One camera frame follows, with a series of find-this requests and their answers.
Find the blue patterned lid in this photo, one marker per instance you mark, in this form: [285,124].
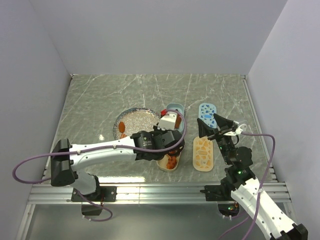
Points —
[206,114]

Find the aluminium frame rail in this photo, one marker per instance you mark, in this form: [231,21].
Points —
[126,193]

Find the spotted orange food piece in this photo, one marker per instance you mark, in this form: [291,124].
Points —
[171,163]

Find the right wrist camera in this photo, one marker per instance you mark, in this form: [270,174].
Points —
[240,126]

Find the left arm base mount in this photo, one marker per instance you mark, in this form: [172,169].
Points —
[92,204]

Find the red-brown meat slab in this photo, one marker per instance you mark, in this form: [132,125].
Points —
[178,122]

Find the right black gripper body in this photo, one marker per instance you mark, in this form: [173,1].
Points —
[224,141]

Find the beige lunch box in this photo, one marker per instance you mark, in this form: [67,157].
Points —
[165,165]

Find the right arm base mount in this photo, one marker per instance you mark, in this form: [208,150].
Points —
[222,195]

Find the blue lunch box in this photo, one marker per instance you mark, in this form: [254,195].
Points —
[180,108]

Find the beige patterned lid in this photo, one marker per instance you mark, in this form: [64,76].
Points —
[203,154]

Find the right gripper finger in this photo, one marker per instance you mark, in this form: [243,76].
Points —
[223,124]
[204,130]

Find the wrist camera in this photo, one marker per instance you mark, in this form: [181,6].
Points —
[168,119]
[240,126]

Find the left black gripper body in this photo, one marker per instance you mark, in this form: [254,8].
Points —
[158,132]

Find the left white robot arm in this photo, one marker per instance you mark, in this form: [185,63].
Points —
[68,161]

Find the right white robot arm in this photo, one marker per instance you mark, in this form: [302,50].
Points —
[241,184]

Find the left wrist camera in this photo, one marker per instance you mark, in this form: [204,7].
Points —
[168,119]

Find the speckled round plate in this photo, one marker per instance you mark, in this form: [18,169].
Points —
[135,120]

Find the orange oval nugget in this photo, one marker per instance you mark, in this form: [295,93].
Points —
[121,127]

